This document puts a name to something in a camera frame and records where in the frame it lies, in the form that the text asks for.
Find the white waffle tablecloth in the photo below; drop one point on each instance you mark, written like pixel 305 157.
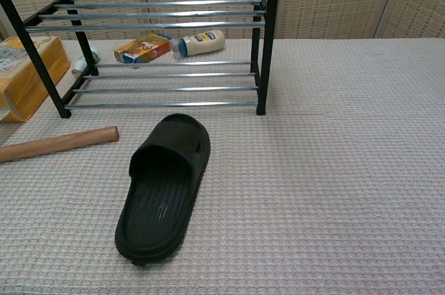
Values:
pixel 313 187

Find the small white green bottle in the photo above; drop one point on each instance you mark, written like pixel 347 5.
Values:
pixel 79 65

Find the orange carton box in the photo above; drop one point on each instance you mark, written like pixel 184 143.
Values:
pixel 139 49

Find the yellow tissue pack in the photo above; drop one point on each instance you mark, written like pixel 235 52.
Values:
pixel 17 93

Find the cream mayonnaise bottle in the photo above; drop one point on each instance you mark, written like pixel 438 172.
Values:
pixel 205 42

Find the black rubber slipper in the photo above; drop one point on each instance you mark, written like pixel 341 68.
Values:
pixel 156 204

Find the black metal shoe rack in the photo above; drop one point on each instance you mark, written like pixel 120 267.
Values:
pixel 267 48

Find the wooden rolling pin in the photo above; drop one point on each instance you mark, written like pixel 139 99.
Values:
pixel 69 142

